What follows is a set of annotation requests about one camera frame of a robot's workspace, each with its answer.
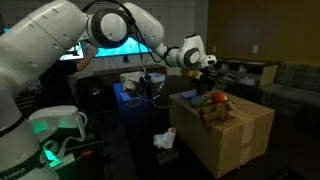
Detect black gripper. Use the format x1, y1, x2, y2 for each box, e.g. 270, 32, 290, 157
195, 68, 217, 96

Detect dark green cloth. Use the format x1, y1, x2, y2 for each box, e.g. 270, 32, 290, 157
190, 95, 210, 109

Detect red round toy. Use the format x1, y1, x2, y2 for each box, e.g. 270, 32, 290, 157
211, 92, 228, 106

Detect blue sponge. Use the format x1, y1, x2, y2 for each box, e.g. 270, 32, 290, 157
180, 91, 200, 101

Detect red and black toy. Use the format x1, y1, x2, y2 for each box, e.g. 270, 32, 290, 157
199, 101, 242, 129

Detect white plastic bag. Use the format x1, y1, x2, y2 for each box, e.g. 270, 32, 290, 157
152, 127, 177, 150

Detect black rectangular case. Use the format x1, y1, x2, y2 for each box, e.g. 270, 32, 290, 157
155, 148, 180, 167

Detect large cardboard box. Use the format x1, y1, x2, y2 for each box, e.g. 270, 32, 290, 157
168, 87, 276, 180

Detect dark wood low shelf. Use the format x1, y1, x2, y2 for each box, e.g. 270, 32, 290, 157
214, 58, 280, 88

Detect clear plastic container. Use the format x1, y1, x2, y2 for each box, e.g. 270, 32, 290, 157
148, 72, 167, 84

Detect white cloth pile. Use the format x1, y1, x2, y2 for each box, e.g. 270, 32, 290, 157
119, 71, 148, 92

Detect green plaid sofa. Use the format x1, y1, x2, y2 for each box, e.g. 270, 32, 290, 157
261, 63, 320, 118

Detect dark wooden desk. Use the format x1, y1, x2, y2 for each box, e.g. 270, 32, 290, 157
75, 64, 167, 114

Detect lit computer monitor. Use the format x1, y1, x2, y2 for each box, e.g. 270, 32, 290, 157
59, 43, 85, 62

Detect seated person dark clothes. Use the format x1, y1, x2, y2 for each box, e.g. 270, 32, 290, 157
34, 44, 99, 109

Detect white VR headset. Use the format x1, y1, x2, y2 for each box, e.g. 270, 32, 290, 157
28, 105, 89, 161

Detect thin white cable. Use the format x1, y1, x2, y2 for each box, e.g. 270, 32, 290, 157
125, 94, 169, 110

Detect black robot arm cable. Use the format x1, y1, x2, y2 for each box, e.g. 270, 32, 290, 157
81, 0, 183, 79

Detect large wall display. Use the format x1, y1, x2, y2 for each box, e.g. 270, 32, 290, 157
94, 36, 153, 58

